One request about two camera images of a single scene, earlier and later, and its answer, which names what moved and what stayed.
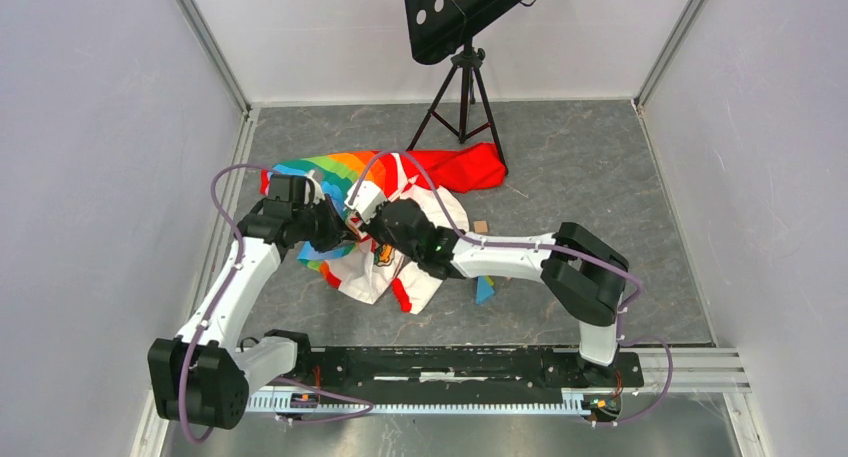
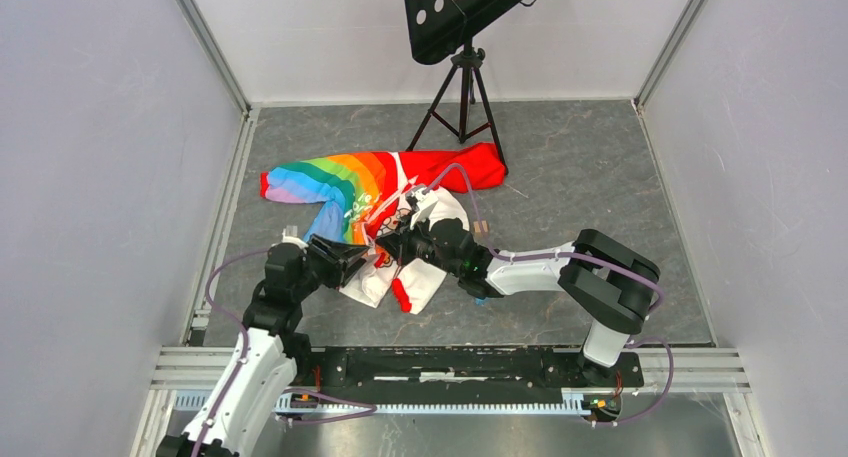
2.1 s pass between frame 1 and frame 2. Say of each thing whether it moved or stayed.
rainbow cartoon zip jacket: stayed
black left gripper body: moved
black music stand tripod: stayed
